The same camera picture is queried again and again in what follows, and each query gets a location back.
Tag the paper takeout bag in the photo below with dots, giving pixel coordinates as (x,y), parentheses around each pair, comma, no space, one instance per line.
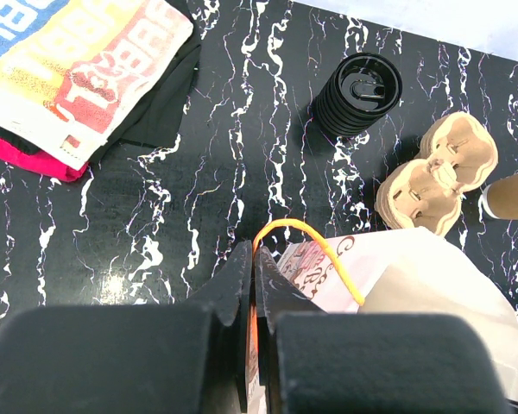
(404,271)

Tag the black coffee lid stack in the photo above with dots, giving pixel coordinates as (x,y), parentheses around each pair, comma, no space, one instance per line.
(364,88)

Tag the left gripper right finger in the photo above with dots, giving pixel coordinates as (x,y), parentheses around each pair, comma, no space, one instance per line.
(315,362)

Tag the red cloth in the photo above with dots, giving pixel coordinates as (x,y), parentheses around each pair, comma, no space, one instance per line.
(40,162)

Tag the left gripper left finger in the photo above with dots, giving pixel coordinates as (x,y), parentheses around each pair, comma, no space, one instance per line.
(187,357)

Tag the paper cup stack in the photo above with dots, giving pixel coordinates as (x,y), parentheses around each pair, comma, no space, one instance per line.
(500,199)

